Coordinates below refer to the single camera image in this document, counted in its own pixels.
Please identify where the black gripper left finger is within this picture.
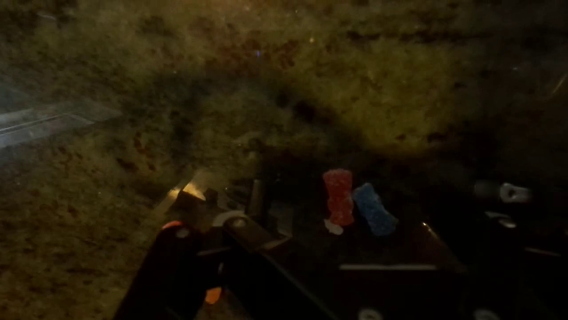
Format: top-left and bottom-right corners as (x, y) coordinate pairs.
(114, 153), (287, 320)

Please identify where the clear shiny plastic wrapper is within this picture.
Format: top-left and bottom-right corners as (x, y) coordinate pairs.
(165, 180), (209, 204)

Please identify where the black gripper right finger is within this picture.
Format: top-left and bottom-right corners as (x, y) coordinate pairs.
(424, 176), (568, 320)

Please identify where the red gummy bear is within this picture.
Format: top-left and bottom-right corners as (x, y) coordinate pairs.
(321, 167), (358, 235)

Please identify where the orange gummy bear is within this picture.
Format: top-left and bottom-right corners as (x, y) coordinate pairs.
(202, 286), (225, 308)

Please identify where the blue gummy bear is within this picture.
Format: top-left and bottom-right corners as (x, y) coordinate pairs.
(351, 181), (401, 238)

